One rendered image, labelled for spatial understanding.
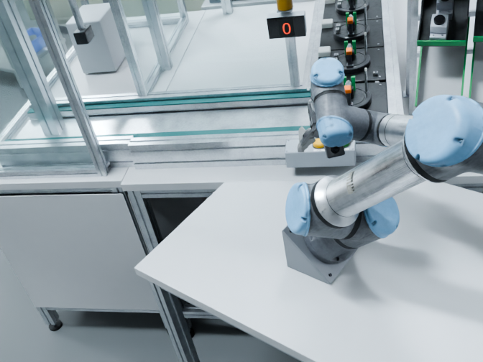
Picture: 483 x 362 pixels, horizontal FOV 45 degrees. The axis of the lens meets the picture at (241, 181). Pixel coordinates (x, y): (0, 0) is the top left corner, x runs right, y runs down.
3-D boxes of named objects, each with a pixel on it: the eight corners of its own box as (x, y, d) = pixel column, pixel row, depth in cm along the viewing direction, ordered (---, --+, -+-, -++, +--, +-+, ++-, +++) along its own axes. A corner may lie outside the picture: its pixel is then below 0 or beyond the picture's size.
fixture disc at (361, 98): (371, 113, 183) (371, 107, 181) (326, 115, 186) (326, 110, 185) (371, 90, 193) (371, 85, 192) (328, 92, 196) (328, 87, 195)
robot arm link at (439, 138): (333, 246, 137) (533, 161, 92) (278, 240, 131) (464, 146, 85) (328, 197, 141) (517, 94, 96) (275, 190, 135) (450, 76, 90)
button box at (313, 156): (356, 166, 174) (355, 149, 171) (286, 168, 179) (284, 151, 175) (356, 152, 180) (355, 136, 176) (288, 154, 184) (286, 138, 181)
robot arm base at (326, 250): (333, 276, 147) (357, 267, 138) (292, 233, 145) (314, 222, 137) (360, 237, 155) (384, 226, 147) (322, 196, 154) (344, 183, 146)
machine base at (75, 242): (179, 336, 248) (121, 180, 195) (46, 331, 262) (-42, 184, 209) (233, 144, 353) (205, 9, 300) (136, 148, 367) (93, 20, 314)
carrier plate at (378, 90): (388, 126, 179) (388, 121, 178) (310, 129, 184) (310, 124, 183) (386, 86, 197) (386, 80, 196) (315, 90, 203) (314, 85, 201)
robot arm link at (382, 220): (373, 250, 142) (411, 235, 131) (328, 246, 137) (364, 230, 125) (367, 204, 147) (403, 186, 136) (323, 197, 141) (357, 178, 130)
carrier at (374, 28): (384, 51, 217) (383, 19, 209) (319, 55, 222) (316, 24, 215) (382, 23, 235) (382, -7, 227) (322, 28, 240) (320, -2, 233)
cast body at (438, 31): (445, 44, 164) (445, 28, 158) (429, 44, 165) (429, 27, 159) (449, 21, 167) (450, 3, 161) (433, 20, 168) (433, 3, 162)
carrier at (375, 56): (386, 84, 198) (385, 51, 191) (315, 88, 204) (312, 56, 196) (384, 51, 217) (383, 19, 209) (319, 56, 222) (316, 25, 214)
